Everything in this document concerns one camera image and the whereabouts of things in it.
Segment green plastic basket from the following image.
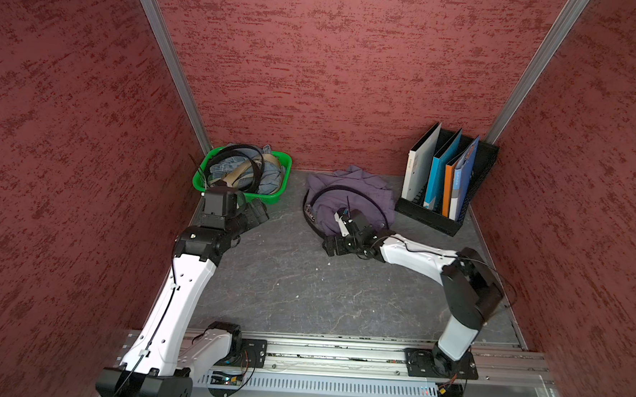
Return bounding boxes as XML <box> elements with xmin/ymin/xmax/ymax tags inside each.
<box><xmin>190</xmin><ymin>145</ymin><xmax>294</xmax><ymax>206</ymax></box>

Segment purple trousers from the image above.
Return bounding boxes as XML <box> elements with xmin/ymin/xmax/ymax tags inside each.
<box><xmin>304</xmin><ymin>165</ymin><xmax>395</xmax><ymax>236</ymax></box>

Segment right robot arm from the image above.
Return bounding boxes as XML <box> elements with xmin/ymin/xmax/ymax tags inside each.
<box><xmin>323</xmin><ymin>232</ymin><xmax>505</xmax><ymax>363</ymax></box>

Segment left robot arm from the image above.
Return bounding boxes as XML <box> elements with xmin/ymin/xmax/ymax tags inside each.
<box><xmin>95</xmin><ymin>188</ymin><xmax>269</xmax><ymax>397</ymax></box>

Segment tan belt in basket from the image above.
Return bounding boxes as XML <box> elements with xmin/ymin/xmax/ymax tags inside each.
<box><xmin>209</xmin><ymin>153</ymin><xmax>285</xmax><ymax>195</ymax></box>

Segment black belt in basket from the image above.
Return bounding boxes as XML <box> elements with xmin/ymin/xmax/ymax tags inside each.
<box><xmin>200</xmin><ymin>144</ymin><xmax>265</xmax><ymax>193</ymax></box>

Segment grey clothes in basket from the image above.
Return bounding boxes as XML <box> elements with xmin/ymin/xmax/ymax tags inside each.
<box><xmin>203</xmin><ymin>144</ymin><xmax>285</xmax><ymax>195</ymax></box>

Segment teal folder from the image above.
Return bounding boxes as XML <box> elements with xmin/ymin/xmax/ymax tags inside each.
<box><xmin>423</xmin><ymin>130</ymin><xmax>463</xmax><ymax>211</ymax></box>

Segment white folder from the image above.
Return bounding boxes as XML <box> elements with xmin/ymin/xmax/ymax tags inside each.
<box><xmin>401</xmin><ymin>123</ymin><xmax>442</xmax><ymax>201</ymax></box>

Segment orange folder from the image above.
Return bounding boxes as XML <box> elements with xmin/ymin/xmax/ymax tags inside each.
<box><xmin>441</xmin><ymin>158</ymin><xmax>458</xmax><ymax>218</ymax></box>

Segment blue folder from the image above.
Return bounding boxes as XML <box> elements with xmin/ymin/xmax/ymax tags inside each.
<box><xmin>449</xmin><ymin>138</ymin><xmax>479</xmax><ymax>221</ymax></box>

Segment black file rack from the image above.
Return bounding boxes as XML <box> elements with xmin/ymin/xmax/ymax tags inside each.
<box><xmin>395</xmin><ymin>126</ymin><xmax>498</xmax><ymax>236</ymax></box>

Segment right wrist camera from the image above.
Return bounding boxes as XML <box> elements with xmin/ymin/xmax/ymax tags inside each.
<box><xmin>334</xmin><ymin>208</ymin><xmax>352</xmax><ymax>238</ymax></box>

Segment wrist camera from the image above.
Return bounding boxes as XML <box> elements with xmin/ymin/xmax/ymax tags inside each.
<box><xmin>334</xmin><ymin>208</ymin><xmax>352</xmax><ymax>238</ymax></box>
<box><xmin>203</xmin><ymin>186</ymin><xmax>238</xmax><ymax>217</ymax></box>

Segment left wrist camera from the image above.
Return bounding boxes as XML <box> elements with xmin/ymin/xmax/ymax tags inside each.
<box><xmin>203</xmin><ymin>186</ymin><xmax>238</xmax><ymax>217</ymax></box>

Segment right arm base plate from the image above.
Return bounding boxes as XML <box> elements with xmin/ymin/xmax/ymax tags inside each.
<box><xmin>403</xmin><ymin>348</ymin><xmax>479</xmax><ymax>381</ymax></box>

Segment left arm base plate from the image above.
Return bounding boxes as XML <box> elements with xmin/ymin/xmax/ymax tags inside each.
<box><xmin>223</xmin><ymin>338</ymin><xmax>268</xmax><ymax>371</ymax></box>

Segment aluminium front rail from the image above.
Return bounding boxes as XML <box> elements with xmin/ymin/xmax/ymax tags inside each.
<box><xmin>96</xmin><ymin>324</ymin><xmax>578</xmax><ymax>397</ymax></box>

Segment left aluminium corner post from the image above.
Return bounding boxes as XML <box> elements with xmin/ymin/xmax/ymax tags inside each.
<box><xmin>139</xmin><ymin>0</ymin><xmax>213</xmax><ymax>156</ymax></box>

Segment aluminium corner post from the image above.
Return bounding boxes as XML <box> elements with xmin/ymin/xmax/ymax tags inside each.
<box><xmin>485</xmin><ymin>0</ymin><xmax>591</xmax><ymax>145</ymax></box>
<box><xmin>139</xmin><ymin>0</ymin><xmax>213</xmax><ymax>156</ymax></box>

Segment right aluminium corner post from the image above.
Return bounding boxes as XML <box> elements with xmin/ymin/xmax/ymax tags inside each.
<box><xmin>485</xmin><ymin>0</ymin><xmax>591</xmax><ymax>145</ymax></box>

